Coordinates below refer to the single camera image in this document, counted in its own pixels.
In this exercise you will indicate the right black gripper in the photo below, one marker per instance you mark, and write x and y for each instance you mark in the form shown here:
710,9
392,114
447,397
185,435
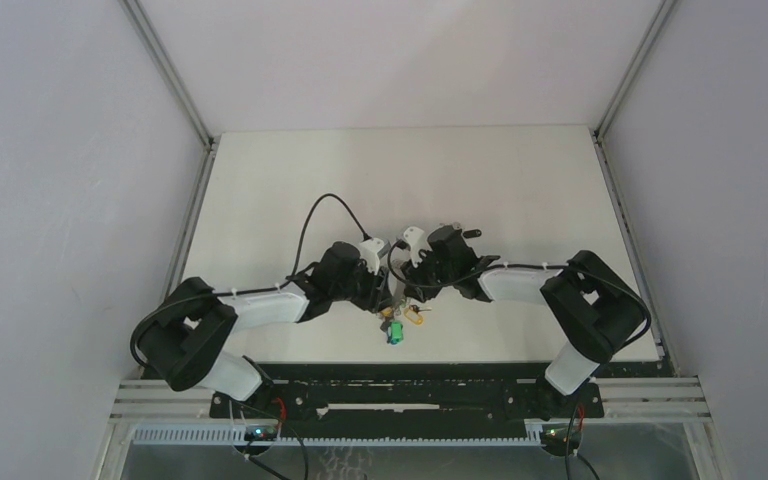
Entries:
414,283

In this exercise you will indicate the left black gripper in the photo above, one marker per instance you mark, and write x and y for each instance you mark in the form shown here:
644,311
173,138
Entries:
377,295

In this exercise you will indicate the large keyring with yellow handle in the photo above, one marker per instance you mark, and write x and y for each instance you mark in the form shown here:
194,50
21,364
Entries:
399,302

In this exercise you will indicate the green key tag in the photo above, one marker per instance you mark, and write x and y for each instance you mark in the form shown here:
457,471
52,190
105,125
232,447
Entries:
394,331

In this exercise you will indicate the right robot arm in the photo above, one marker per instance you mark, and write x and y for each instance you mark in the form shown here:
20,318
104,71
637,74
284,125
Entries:
597,311

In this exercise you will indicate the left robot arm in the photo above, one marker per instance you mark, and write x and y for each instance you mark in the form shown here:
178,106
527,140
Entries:
183,340

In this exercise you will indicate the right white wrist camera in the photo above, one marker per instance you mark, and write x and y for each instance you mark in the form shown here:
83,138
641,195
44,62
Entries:
416,244

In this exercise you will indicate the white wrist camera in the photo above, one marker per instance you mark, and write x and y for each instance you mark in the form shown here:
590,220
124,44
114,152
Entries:
371,252
416,244

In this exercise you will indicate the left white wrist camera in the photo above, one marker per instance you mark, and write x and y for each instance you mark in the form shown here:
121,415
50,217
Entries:
371,252

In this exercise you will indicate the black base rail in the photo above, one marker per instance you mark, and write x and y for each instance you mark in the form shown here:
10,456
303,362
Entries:
436,399

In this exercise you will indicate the white slotted cable duct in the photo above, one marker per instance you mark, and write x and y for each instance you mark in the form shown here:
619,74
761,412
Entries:
262,435

